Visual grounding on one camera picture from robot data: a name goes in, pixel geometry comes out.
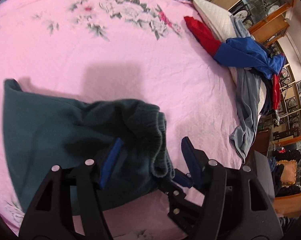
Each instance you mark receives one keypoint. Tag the wooden display cabinet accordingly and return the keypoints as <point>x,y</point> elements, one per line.
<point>265,27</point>

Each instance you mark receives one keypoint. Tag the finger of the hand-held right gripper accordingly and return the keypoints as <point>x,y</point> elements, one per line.
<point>176,202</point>

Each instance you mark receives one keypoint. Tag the red and blue jacket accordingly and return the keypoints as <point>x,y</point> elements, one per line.
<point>240,52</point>

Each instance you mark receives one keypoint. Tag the navy garment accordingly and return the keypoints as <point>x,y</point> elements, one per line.
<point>266,90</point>

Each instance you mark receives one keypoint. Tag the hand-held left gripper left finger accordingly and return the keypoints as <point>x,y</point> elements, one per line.
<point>111,162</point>

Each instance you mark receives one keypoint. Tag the grey blue garment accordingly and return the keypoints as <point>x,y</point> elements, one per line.
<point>245,100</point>

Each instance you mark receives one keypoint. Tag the dark green pants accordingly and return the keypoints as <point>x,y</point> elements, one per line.
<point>53,135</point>

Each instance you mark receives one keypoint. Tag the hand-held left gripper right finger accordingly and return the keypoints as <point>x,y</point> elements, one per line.
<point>190,155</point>

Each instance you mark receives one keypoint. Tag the white quilted pillow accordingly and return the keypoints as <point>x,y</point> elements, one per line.
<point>215,17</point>

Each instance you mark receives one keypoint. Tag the pink floral bedsheet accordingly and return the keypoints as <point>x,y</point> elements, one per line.
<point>115,42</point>

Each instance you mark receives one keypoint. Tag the orange cushion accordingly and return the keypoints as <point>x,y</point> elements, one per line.
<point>288,171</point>

